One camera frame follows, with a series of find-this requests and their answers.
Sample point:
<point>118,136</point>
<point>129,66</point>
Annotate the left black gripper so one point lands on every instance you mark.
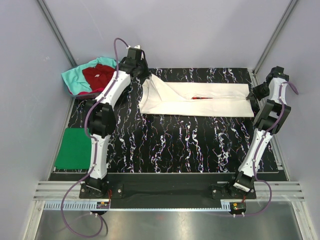
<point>146,73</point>

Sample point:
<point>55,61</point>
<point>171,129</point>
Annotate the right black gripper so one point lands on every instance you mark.
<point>254,93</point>

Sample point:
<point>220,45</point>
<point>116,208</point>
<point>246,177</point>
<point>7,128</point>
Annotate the white printed t-shirt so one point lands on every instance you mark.
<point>195,99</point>

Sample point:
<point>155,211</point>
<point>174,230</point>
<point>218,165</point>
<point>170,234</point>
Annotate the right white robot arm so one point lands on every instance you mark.
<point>267,123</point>

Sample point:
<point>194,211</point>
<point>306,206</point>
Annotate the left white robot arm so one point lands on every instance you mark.
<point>100,121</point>

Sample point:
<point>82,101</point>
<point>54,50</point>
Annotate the red t-shirt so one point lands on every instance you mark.
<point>98,77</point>

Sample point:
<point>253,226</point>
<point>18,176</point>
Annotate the pink garment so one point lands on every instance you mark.
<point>86,92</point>

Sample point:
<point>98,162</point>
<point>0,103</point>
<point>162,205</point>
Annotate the dark laundry basket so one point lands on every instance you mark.
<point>84,96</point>

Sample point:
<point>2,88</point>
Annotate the teal t-shirt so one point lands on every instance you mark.
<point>75,80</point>

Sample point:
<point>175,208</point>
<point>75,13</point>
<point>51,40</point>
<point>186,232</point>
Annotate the black marble table mat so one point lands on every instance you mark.
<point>179,144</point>

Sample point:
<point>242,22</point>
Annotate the folded green t-shirt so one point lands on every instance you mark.
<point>75,150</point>

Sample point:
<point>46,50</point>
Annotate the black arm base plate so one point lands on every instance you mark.
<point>165,191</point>

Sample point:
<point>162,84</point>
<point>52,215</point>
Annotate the aluminium frame rail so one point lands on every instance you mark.
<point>55,191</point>

